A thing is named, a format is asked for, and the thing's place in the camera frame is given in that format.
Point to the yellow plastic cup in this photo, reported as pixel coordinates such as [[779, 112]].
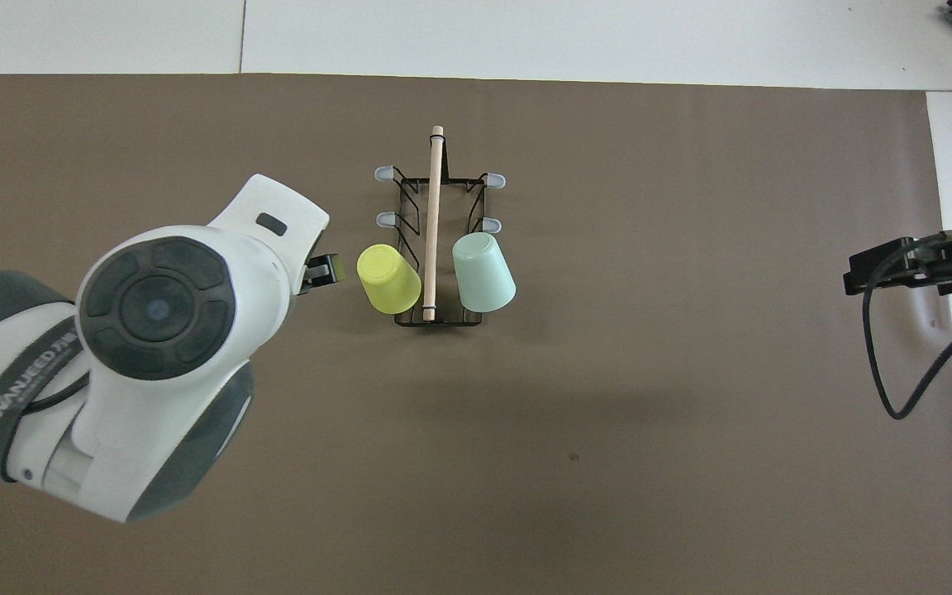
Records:
[[389, 279]]

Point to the mint green plastic cup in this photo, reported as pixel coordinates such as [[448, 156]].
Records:
[[483, 273]]

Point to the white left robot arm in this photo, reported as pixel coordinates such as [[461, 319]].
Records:
[[154, 330]]

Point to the brown paper table mat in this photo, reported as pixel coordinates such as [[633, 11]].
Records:
[[608, 454]]

